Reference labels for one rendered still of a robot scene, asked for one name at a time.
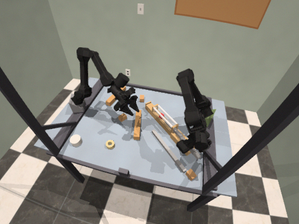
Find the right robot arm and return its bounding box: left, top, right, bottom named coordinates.
left=176, top=68, right=213, bottom=153

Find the beige roll of tape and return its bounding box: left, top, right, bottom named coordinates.
left=106, top=140, right=115, bottom=149

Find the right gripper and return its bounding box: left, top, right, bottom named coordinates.
left=176, top=130, right=210, bottom=154

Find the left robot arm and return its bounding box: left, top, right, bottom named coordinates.
left=71, top=47, right=135, bottom=105

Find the white short cylinder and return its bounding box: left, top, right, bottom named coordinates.
left=70, top=135, right=82, bottom=146

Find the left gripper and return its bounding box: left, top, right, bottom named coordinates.
left=114, top=90, right=139, bottom=116

